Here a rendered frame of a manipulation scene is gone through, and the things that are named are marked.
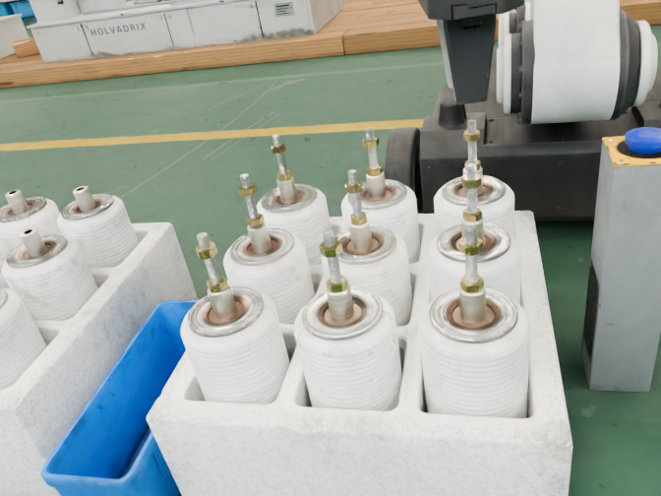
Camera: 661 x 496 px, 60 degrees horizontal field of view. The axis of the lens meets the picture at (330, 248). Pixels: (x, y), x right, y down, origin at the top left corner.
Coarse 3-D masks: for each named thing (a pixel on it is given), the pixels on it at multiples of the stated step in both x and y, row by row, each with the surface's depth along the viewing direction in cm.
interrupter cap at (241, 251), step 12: (276, 228) 68; (240, 240) 68; (276, 240) 67; (288, 240) 66; (240, 252) 65; (252, 252) 65; (264, 252) 65; (276, 252) 64; (288, 252) 64; (240, 264) 64; (252, 264) 63; (264, 264) 63
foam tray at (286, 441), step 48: (432, 240) 75; (528, 240) 71; (528, 288) 63; (288, 336) 63; (192, 384) 60; (288, 384) 57; (528, 384) 55; (192, 432) 55; (240, 432) 54; (288, 432) 52; (336, 432) 51; (384, 432) 50; (432, 432) 49; (480, 432) 48; (528, 432) 48; (192, 480) 60; (240, 480) 58; (288, 480) 56; (336, 480) 55; (384, 480) 53; (432, 480) 52; (480, 480) 50; (528, 480) 49
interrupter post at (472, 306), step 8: (464, 296) 48; (472, 296) 48; (480, 296) 48; (464, 304) 49; (472, 304) 48; (480, 304) 49; (464, 312) 49; (472, 312) 49; (480, 312) 49; (464, 320) 50; (472, 320) 49; (480, 320) 49
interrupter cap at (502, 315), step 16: (432, 304) 52; (448, 304) 52; (496, 304) 51; (512, 304) 50; (432, 320) 50; (448, 320) 50; (496, 320) 49; (512, 320) 48; (448, 336) 48; (464, 336) 48; (480, 336) 48; (496, 336) 47
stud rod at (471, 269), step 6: (468, 228) 46; (474, 228) 45; (468, 234) 46; (474, 234) 46; (468, 240) 46; (474, 240) 46; (468, 258) 47; (474, 258) 47; (468, 264) 47; (474, 264) 47; (468, 270) 48; (474, 270) 47; (468, 276) 48; (474, 276) 48
